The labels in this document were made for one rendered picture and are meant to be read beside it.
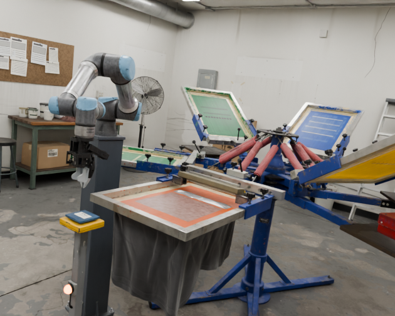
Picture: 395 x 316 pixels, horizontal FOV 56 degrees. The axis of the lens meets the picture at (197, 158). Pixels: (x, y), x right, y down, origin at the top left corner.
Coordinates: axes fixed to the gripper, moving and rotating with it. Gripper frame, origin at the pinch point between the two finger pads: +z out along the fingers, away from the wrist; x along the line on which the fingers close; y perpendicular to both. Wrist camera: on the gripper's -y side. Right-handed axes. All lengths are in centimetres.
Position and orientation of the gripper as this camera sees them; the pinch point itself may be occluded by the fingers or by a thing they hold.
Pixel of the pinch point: (84, 184)
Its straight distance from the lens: 157.6
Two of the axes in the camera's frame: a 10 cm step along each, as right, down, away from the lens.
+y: -5.8, 0.7, -8.1
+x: 8.0, 2.1, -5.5
